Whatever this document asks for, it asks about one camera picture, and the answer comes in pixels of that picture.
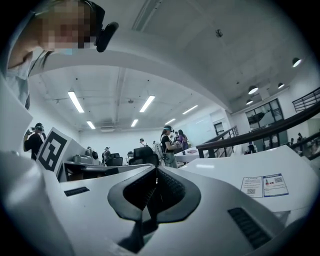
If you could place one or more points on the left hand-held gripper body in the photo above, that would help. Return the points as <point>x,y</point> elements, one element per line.
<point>53,150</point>

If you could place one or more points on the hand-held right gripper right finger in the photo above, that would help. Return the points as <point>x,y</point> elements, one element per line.
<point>212,200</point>

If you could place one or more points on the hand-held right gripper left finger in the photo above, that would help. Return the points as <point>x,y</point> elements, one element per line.
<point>87,212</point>

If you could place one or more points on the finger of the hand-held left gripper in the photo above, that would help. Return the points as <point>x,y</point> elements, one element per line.
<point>117,168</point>

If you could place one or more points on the black office chair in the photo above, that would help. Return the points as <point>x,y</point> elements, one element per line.
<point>115,160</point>
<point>145,155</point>

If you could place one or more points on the person's striped white shirt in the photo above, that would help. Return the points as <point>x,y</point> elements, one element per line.
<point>12,120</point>

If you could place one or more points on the group of ceiling tube lights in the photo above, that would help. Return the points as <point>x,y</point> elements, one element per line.
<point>76,101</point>

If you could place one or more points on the dark framed window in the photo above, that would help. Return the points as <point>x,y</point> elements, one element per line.
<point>265,115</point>

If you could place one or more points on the round pendant ceiling lamp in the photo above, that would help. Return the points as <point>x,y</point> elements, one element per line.
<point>249,102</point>
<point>281,86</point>
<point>253,90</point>
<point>297,62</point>

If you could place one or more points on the black metal railing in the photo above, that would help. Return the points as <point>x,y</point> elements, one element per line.
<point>287,125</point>

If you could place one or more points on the person's head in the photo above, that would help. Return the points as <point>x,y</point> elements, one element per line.
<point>62,25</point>

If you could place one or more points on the black balcony railing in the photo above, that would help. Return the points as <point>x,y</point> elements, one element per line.
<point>307,101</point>

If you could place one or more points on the round ceiling detector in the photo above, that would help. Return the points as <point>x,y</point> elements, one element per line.
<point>219,33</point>

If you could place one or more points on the white wall screen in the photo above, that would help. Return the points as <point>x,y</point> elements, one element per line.
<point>197,127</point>

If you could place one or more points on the black head camera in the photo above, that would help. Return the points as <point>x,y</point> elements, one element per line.
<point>106,37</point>

